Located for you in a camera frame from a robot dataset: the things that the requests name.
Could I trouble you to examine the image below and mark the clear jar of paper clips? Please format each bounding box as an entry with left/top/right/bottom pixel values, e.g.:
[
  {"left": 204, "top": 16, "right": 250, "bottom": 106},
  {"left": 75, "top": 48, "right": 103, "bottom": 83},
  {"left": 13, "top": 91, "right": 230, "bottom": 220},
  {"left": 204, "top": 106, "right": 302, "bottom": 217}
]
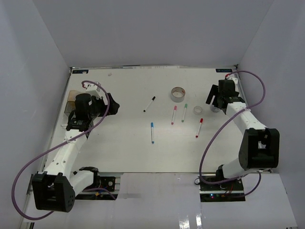
[{"left": 210, "top": 105, "right": 220, "bottom": 113}]

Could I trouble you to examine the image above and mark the green capped white marker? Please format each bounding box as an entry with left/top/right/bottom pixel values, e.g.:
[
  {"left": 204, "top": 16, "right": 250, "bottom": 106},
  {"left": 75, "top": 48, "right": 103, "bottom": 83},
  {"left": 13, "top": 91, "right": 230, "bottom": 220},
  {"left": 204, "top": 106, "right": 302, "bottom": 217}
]
[{"left": 181, "top": 104, "right": 188, "bottom": 123}]

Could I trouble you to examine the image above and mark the red capped white marker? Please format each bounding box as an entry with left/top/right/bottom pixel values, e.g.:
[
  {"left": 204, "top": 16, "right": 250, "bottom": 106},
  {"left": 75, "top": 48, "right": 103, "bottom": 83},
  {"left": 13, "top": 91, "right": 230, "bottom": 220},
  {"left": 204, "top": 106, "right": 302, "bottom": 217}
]
[{"left": 195, "top": 118, "right": 203, "bottom": 138}]

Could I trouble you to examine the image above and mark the black capped white marker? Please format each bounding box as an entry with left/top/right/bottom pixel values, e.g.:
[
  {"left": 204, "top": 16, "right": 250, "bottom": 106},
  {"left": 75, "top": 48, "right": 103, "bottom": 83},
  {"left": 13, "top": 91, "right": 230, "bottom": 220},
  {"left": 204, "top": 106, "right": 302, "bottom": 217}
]
[{"left": 143, "top": 96, "right": 156, "bottom": 112}]

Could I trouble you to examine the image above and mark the blue capped white marker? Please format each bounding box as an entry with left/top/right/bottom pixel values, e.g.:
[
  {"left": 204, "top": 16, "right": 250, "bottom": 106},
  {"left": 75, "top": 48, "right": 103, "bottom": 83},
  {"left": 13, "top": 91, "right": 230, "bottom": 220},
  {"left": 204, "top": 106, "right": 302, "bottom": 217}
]
[{"left": 151, "top": 122, "right": 154, "bottom": 144}]

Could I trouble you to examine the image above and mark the pink capped white marker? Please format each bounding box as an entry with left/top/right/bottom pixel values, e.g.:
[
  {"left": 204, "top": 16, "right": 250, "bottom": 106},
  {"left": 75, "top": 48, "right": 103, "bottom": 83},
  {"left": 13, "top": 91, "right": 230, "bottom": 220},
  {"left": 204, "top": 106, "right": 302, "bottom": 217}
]
[{"left": 171, "top": 105, "right": 177, "bottom": 125}]

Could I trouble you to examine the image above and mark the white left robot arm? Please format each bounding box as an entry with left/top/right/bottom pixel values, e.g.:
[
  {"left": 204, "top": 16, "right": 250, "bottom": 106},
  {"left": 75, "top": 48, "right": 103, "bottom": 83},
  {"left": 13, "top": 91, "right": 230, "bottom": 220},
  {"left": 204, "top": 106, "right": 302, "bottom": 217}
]
[{"left": 32, "top": 93, "right": 120, "bottom": 212}]

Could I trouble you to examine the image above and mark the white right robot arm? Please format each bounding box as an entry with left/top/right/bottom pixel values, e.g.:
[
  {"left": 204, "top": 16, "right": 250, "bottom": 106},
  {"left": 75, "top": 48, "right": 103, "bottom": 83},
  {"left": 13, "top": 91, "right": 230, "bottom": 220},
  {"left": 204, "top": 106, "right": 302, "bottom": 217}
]
[{"left": 206, "top": 79, "right": 280, "bottom": 190}]

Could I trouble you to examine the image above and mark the clear brown organizer container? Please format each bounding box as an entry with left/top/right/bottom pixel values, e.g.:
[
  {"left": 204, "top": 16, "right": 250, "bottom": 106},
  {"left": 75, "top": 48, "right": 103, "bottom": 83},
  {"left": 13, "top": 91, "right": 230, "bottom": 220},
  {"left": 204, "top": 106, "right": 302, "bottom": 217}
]
[{"left": 64, "top": 90, "right": 81, "bottom": 115}]

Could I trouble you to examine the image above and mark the black label right corner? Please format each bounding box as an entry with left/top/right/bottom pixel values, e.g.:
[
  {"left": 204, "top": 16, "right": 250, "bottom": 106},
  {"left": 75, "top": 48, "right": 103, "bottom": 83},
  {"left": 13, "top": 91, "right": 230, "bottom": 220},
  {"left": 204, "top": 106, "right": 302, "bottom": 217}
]
[{"left": 215, "top": 68, "right": 233, "bottom": 73}]

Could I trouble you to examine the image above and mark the black label corner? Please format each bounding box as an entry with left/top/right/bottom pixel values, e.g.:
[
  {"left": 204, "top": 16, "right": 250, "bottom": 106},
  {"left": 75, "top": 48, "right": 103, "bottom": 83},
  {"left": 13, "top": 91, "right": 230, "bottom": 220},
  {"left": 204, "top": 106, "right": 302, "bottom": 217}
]
[
  {"left": 215, "top": 68, "right": 233, "bottom": 73},
  {"left": 72, "top": 70, "right": 89, "bottom": 74}
]

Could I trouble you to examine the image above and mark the small clear tape roll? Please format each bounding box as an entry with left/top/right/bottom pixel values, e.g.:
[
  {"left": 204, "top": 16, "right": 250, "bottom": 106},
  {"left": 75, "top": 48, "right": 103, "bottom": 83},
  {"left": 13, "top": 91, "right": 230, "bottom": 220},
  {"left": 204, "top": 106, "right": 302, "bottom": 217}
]
[{"left": 193, "top": 106, "right": 203, "bottom": 115}]

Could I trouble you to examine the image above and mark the large white tape roll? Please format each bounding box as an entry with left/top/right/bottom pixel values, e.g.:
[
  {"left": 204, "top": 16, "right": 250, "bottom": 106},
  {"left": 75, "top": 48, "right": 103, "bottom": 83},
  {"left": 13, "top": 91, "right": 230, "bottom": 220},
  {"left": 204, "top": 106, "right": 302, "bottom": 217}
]
[{"left": 171, "top": 87, "right": 186, "bottom": 103}]

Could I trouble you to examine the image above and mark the black label left corner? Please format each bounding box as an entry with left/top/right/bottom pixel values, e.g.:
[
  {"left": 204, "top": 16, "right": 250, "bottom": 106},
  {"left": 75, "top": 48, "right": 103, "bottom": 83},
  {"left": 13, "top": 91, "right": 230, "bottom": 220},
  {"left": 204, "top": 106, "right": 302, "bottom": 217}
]
[{"left": 72, "top": 70, "right": 89, "bottom": 74}]

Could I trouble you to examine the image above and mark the aluminium rail right edge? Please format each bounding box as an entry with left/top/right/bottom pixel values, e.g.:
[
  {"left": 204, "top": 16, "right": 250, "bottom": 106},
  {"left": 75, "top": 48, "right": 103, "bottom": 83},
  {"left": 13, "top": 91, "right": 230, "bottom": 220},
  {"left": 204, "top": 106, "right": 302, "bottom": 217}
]
[{"left": 233, "top": 64, "right": 247, "bottom": 104}]

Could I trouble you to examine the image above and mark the aluminium rail edge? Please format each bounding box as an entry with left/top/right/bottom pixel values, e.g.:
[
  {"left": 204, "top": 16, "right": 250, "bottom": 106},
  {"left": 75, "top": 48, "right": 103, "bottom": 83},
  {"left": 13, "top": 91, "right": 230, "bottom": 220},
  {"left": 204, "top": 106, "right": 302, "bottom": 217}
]
[
  {"left": 26, "top": 174, "right": 36, "bottom": 196},
  {"left": 233, "top": 64, "right": 247, "bottom": 104}
]

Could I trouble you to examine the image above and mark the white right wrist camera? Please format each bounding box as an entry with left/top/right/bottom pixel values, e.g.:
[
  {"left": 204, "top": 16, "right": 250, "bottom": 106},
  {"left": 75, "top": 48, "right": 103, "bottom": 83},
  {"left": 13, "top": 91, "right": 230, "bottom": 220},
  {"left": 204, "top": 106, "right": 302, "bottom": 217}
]
[{"left": 225, "top": 74, "right": 238, "bottom": 85}]

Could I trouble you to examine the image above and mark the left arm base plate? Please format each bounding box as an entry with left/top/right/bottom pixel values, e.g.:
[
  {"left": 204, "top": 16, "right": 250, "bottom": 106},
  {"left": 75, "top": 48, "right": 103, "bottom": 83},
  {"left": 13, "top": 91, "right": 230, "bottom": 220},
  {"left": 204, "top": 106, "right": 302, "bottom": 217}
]
[{"left": 76, "top": 176, "right": 119, "bottom": 200}]

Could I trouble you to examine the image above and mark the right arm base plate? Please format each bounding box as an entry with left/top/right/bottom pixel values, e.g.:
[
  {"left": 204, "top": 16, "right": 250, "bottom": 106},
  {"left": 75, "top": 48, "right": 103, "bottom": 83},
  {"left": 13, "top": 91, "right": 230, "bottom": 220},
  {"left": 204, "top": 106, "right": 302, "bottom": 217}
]
[{"left": 194, "top": 177, "right": 245, "bottom": 203}]

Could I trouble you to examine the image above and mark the aluminium rail left edge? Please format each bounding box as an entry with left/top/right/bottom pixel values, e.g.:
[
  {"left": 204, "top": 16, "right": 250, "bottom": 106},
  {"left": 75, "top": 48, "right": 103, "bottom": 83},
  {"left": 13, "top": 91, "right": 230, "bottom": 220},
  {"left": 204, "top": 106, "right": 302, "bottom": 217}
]
[{"left": 26, "top": 174, "right": 36, "bottom": 196}]

